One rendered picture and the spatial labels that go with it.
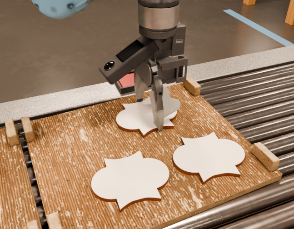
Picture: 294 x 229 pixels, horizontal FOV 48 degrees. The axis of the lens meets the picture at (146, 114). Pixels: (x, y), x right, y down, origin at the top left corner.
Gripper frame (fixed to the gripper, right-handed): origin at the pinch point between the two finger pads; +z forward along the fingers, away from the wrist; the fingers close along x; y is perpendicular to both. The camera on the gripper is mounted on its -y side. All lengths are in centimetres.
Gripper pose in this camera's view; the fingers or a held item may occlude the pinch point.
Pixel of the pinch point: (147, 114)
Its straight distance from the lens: 73.1
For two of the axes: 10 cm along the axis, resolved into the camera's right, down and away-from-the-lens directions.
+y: 9.1, -2.3, 3.4
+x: -4.1, -5.4, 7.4
